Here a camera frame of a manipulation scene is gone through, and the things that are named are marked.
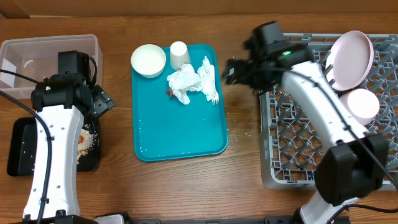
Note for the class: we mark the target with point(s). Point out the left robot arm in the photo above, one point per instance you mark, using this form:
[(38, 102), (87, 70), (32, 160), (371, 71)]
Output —
[(63, 104)]

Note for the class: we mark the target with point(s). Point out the white napkin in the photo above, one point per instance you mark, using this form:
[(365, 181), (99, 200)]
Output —
[(187, 79)]

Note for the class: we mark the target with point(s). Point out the black tray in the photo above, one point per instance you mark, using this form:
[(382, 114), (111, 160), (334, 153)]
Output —
[(21, 161)]

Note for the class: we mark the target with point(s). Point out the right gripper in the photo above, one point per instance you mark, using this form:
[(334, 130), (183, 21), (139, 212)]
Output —
[(239, 65)]

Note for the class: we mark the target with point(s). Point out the white round plate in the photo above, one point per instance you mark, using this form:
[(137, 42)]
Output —
[(351, 58)]

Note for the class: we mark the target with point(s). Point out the white paper cup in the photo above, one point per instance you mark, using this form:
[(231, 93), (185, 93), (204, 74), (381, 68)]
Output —
[(179, 55)]

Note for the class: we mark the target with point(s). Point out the peanuts and rice pile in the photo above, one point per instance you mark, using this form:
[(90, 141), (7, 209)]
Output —
[(89, 140)]

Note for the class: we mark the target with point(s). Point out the orange carrot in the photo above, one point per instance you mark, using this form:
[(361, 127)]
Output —
[(81, 139)]

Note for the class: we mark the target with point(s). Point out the clear plastic bin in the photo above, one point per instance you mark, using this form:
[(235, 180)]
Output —
[(37, 58)]

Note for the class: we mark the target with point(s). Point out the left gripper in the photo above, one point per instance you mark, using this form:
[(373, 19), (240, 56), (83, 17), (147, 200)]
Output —
[(102, 101)]

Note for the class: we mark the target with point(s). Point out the red wrapper scrap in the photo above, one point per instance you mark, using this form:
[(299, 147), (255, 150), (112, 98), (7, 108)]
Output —
[(170, 93)]

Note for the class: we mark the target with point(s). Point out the white bowl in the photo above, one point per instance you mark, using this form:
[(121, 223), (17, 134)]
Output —
[(148, 60), (362, 104)]

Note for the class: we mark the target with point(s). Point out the wooden handled fork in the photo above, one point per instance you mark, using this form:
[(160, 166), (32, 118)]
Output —
[(215, 99)]

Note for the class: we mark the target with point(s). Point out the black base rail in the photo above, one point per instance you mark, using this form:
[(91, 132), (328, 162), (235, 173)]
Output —
[(124, 218)]

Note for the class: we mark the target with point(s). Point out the teal serving tray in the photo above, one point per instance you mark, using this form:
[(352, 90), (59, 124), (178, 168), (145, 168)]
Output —
[(165, 129)]

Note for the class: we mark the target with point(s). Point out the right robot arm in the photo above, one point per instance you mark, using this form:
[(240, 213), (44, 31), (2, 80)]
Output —
[(354, 164)]

